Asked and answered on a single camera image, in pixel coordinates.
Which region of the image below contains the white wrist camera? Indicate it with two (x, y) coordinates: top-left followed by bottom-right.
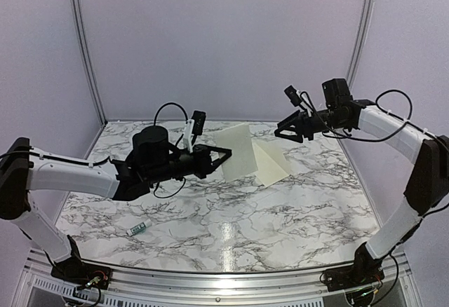
(284, 86), (313, 119)
(182, 110), (206, 153)

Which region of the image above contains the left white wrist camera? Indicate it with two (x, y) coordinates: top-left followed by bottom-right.
(182, 110), (206, 153)

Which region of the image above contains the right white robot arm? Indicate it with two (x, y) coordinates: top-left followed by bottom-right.
(274, 79), (448, 285)

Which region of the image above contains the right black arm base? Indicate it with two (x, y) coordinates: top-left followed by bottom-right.
(319, 243), (384, 292)

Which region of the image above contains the green white glue stick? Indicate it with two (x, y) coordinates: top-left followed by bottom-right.
(126, 221), (152, 236)

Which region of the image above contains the front aluminium table rail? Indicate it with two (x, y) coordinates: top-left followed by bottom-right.
(11, 249), (423, 306)

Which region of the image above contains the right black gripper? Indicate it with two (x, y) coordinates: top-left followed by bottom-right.
(274, 108), (347, 144)

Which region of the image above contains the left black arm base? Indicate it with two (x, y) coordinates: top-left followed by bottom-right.
(51, 236), (112, 289)

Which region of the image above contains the cream paper envelope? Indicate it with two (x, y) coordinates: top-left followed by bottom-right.
(253, 140), (291, 188)

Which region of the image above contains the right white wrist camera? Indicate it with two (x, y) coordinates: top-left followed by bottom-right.
(284, 86), (313, 119)

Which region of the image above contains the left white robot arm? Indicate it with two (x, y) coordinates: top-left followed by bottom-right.
(1, 125), (232, 282)

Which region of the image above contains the white letter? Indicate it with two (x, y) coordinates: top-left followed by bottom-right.
(215, 123), (258, 182)

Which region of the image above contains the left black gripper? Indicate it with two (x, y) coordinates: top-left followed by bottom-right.
(146, 144), (232, 184)

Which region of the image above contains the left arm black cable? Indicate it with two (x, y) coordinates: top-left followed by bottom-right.
(150, 102), (190, 198)

